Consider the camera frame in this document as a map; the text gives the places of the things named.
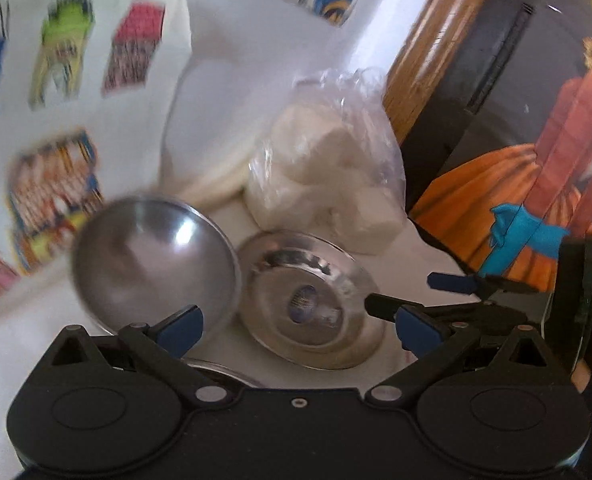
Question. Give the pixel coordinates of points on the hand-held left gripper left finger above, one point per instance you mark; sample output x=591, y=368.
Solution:
x=182, y=329

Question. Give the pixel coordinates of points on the wooden post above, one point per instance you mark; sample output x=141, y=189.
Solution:
x=441, y=35

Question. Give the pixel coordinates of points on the colourful house sticker sheet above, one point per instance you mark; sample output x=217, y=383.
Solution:
x=126, y=55

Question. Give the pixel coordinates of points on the steel bowl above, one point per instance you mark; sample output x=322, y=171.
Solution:
x=151, y=260

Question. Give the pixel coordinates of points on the white printed table cloth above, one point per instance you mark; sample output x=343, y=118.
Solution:
x=26, y=345

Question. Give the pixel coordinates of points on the steel plate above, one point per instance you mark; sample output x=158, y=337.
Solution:
x=306, y=305

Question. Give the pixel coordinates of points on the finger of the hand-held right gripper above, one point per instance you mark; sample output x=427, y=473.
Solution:
x=451, y=282
x=383, y=306

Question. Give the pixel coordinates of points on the orange dress figure poster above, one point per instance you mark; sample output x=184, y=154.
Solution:
x=566, y=125

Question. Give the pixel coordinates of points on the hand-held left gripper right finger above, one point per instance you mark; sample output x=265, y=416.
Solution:
x=416, y=332

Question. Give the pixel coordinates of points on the plastic bag of white blocks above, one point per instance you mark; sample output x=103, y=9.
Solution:
x=326, y=170

